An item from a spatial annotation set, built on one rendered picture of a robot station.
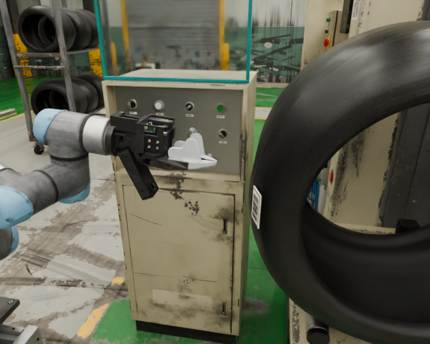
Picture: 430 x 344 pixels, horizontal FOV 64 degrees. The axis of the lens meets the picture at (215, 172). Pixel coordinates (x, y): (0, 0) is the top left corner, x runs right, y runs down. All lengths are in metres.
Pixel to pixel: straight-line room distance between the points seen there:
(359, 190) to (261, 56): 8.87
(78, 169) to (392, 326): 0.66
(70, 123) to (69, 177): 0.11
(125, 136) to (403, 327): 0.61
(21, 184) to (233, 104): 0.83
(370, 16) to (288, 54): 8.86
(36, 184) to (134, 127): 0.21
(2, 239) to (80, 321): 1.08
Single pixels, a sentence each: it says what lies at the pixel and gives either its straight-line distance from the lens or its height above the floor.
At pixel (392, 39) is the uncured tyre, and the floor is 1.44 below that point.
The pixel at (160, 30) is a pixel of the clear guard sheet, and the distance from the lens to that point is 1.32.
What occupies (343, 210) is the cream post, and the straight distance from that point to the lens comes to 1.03.
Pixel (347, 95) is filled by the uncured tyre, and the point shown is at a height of 1.37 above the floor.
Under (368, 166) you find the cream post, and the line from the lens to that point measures 0.98.
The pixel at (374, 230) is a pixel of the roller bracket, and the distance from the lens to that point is 1.05.
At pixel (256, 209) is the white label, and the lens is 0.58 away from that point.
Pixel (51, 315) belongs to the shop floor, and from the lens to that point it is 2.23.
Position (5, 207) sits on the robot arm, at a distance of 0.68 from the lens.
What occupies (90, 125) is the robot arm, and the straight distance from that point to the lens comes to 0.70.
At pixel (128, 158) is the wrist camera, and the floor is 1.22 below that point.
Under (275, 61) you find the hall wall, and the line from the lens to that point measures 9.76.
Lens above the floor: 1.46
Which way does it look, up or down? 23 degrees down
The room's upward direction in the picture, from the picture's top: straight up
